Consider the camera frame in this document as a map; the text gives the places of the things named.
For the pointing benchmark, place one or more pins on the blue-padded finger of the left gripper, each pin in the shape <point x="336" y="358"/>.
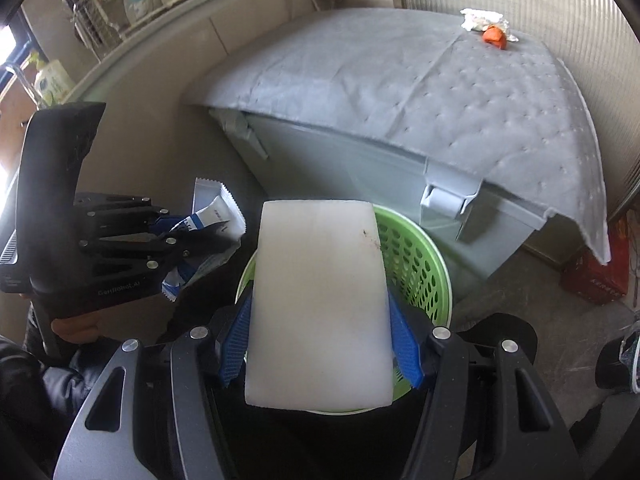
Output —
<point x="172" y="224"/>

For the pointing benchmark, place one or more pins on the white foam block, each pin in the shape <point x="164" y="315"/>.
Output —
<point x="319" y="335"/>

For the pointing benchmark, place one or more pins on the person's left hand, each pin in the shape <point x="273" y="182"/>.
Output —
<point x="141" y="321"/>

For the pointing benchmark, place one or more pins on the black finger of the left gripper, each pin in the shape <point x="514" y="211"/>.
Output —
<point x="168" y="250"/>

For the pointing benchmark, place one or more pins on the orange mandarin fruit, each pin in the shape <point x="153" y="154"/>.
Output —
<point x="495" y="36"/>

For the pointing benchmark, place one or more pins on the grey plastic storage box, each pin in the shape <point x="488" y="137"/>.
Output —
<point x="475" y="234"/>

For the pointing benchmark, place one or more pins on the white paper tissue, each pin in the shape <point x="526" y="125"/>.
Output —
<point x="475" y="20"/>

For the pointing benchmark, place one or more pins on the blue white snack wrapper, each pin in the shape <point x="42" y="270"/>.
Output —
<point x="214" y="204"/>

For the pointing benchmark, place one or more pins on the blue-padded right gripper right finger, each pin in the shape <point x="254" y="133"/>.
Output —
<point x="435" y="361"/>

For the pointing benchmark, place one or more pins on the grey absorbent table mat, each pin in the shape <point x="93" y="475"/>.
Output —
<point x="418" y="81"/>

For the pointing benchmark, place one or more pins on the red cardboard box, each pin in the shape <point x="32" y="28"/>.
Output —
<point x="598" y="284"/>

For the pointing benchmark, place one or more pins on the green plastic mesh basket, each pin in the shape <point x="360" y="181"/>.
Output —
<point x="415" y="272"/>

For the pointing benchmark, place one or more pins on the dish soap bottle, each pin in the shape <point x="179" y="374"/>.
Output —
<point x="52" y="83"/>

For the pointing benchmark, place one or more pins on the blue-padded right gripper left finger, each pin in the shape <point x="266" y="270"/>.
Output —
<point x="216" y="349"/>

